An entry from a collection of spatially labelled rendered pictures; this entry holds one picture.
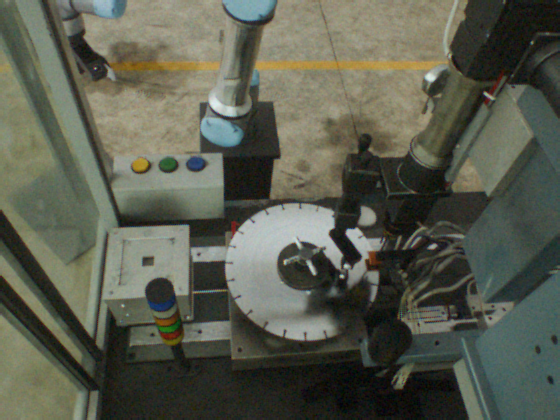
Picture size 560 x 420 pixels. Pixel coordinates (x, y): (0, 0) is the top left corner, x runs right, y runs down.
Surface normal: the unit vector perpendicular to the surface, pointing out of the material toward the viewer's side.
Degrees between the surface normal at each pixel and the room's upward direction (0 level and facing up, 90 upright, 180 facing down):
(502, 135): 90
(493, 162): 90
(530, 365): 90
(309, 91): 0
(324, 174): 0
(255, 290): 0
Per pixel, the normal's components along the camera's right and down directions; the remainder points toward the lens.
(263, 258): 0.07, -0.58
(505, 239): -0.99, 0.04
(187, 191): 0.11, 0.81
